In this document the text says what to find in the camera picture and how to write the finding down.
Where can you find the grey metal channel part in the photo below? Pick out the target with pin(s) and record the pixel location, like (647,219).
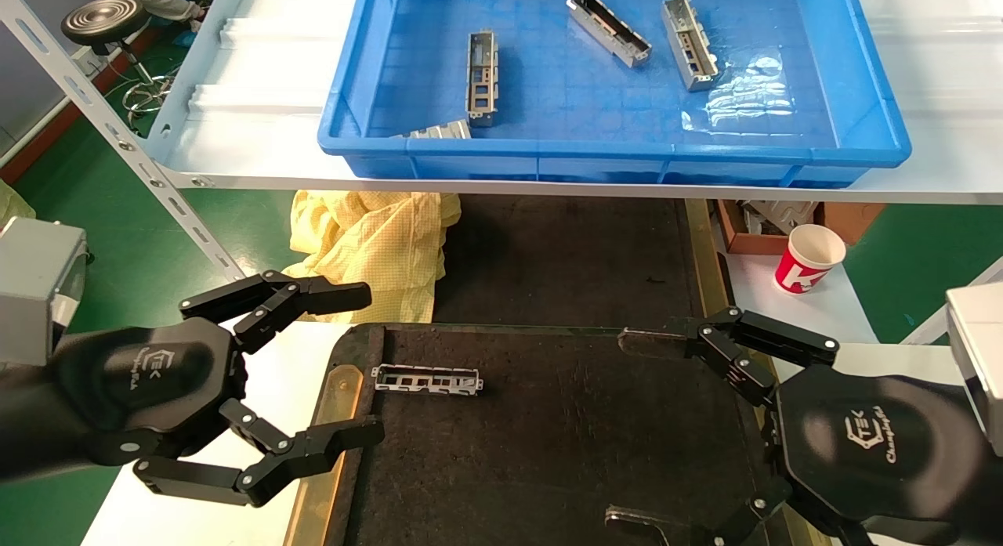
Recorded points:
(481,117)
(700,77)
(443,130)
(631,54)
(468,384)

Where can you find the brown cardboard box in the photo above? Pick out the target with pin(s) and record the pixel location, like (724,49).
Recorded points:
(850,217)

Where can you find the white metal shelf board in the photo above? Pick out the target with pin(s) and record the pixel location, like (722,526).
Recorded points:
(258,150)

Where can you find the dark mat with gold rim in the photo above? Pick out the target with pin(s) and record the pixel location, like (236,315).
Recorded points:
(564,256)

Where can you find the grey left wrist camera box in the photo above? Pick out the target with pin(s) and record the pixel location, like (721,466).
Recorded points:
(35,280)

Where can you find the pale yellow cloth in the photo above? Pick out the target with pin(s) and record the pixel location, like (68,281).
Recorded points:
(12,205)

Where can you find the black round stool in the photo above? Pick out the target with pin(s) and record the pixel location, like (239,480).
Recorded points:
(102,19)

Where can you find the yellow crumpled garment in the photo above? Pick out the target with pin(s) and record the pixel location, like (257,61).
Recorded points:
(368,240)

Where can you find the grey perforated shelf post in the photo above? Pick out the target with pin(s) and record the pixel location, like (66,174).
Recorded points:
(94,107)

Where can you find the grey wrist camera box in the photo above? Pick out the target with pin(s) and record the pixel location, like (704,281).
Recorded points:
(35,280)
(979,350)

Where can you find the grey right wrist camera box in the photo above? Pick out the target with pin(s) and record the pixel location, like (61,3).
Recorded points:
(979,350)

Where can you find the pile of grey metal brackets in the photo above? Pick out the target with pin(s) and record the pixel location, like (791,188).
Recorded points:
(776,213)

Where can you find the clear plastic film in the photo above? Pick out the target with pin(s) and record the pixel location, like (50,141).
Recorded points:
(752,92)

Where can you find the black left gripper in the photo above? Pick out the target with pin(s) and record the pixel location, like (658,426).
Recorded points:
(133,389)

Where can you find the black tray with gold rim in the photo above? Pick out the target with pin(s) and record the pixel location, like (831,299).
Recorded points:
(564,452)

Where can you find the large blue plastic bin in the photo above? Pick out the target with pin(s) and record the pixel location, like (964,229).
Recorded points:
(595,115)

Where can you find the red and white paper cup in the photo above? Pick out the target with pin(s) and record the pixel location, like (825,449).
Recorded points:
(803,268)

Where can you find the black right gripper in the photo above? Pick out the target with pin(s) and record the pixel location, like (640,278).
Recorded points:
(870,444)

